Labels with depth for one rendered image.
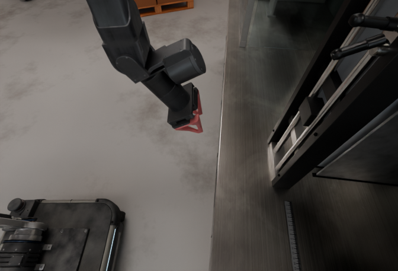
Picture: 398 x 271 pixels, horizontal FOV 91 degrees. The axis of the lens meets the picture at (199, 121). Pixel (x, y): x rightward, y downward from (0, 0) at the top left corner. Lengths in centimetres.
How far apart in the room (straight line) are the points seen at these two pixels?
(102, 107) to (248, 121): 167
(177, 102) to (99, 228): 105
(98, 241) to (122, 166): 58
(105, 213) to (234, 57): 112
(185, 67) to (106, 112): 177
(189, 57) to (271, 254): 49
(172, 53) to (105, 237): 114
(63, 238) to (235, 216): 104
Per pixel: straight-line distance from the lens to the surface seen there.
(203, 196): 152
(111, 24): 34
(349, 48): 30
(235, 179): 61
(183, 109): 44
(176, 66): 37
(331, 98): 40
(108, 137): 190
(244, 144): 67
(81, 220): 141
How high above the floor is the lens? 147
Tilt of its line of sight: 54 degrees down
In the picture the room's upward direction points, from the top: straight up
